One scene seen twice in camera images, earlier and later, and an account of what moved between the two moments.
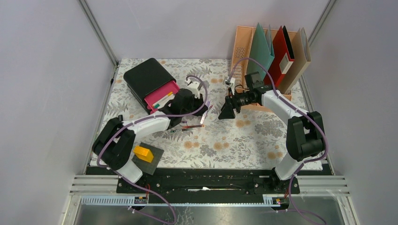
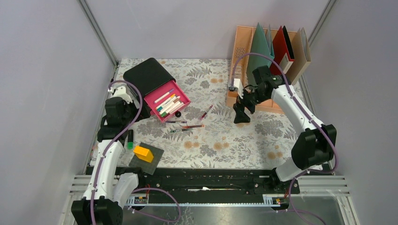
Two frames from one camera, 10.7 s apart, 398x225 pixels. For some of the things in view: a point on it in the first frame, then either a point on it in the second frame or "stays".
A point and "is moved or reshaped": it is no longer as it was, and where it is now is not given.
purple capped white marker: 202,119 → 163,96
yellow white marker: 169,94 is moved or reshaped
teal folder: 261,49 stays
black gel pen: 181,130 stays
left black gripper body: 194,104 → 131,111
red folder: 284,55 stays
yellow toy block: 143,153 stays
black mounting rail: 209,181 stays
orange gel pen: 190,126 stays
